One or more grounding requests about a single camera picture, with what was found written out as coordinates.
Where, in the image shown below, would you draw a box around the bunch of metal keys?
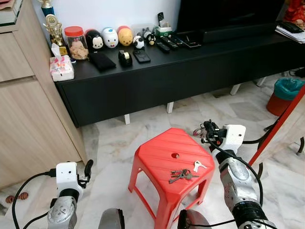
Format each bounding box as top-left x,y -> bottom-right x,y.
168,169 -> 200,185

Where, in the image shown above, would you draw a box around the red plastic stool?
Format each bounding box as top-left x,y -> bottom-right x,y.
128,127 -> 216,229

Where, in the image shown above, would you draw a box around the long black TV console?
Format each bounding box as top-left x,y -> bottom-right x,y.
54,30 -> 305,128

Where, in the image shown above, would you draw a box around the small red dumbbell toy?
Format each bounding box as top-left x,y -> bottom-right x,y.
5,192 -> 29,203

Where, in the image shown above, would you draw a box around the marble table with red edge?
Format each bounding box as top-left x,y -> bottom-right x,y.
248,86 -> 305,179

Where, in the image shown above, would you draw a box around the light wooden cabinet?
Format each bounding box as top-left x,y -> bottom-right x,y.
0,0 -> 89,190

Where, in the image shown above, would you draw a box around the red bin with teal liner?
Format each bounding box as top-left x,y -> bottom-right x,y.
266,77 -> 305,116

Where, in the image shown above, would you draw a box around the black set-top box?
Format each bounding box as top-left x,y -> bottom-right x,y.
177,31 -> 203,49

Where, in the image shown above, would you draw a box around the grey robot right leg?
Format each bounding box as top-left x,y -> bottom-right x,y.
177,209 -> 213,229

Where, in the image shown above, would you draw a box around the long black remote control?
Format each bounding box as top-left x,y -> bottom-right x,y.
162,36 -> 179,48
156,42 -> 171,53
172,34 -> 189,46

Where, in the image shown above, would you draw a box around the black phone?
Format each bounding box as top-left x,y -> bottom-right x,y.
132,49 -> 151,64

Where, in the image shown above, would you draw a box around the pink tissue pack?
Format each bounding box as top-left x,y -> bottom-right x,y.
50,43 -> 75,82

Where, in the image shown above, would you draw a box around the small black panda figure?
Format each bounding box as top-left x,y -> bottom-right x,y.
143,29 -> 157,46

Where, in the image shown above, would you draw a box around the black tape dispenser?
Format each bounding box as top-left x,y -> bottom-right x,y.
118,50 -> 133,67

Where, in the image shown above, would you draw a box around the small white dog figure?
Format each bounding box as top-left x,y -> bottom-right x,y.
132,36 -> 145,50

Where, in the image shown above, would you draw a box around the black wallet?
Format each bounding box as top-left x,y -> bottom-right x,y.
89,52 -> 117,73

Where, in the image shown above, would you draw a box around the black flat television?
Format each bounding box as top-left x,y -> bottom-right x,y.
175,0 -> 288,44

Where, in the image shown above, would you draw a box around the yellow round plush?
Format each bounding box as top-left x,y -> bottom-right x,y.
117,26 -> 134,47

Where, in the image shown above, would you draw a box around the stacked documents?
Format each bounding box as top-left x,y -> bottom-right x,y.
275,21 -> 305,44

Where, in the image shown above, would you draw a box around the clear jar with red lid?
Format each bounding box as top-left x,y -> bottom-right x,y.
64,26 -> 90,61

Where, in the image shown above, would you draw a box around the black mouse plush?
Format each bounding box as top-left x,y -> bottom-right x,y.
86,29 -> 105,51

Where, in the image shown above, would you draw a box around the white round plush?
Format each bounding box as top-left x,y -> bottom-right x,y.
102,27 -> 119,49

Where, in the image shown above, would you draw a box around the red figurine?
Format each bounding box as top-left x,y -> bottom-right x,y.
285,0 -> 305,27

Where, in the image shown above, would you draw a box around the blue and gold trophy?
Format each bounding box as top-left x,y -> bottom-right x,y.
38,0 -> 55,17

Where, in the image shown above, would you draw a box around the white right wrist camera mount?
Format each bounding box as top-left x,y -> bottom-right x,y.
223,125 -> 247,152

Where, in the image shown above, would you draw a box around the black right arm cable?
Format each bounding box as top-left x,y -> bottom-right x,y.
205,122 -> 279,227

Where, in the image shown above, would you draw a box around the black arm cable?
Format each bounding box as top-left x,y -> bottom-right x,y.
10,168 -> 58,229
205,122 -> 279,227

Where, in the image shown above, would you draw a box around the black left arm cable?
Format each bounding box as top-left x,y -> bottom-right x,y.
10,168 -> 58,229

